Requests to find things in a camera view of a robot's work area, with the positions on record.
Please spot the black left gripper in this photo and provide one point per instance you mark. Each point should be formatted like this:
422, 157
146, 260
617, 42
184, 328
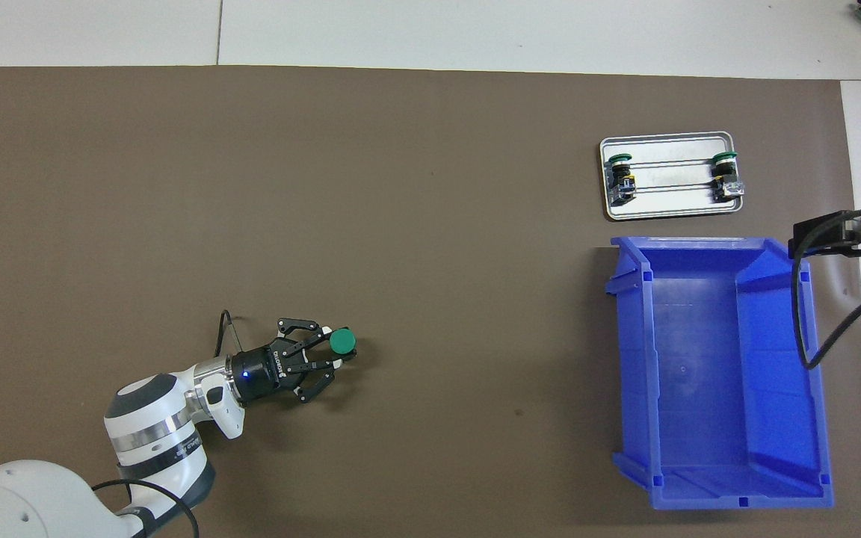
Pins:
262, 371

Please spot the green cap push button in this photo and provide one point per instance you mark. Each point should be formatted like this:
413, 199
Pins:
726, 175
621, 179
342, 341

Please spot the thin metal rod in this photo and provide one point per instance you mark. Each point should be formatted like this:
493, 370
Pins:
670, 161
673, 190

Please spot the blue plastic storage bin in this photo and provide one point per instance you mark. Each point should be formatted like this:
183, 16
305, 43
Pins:
699, 373

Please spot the grey metal tray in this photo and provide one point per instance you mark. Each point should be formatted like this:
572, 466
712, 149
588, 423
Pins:
670, 205

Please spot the brown table mat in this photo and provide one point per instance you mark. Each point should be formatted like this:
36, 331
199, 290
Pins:
400, 187

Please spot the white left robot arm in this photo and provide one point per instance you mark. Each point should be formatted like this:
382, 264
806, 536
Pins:
154, 433

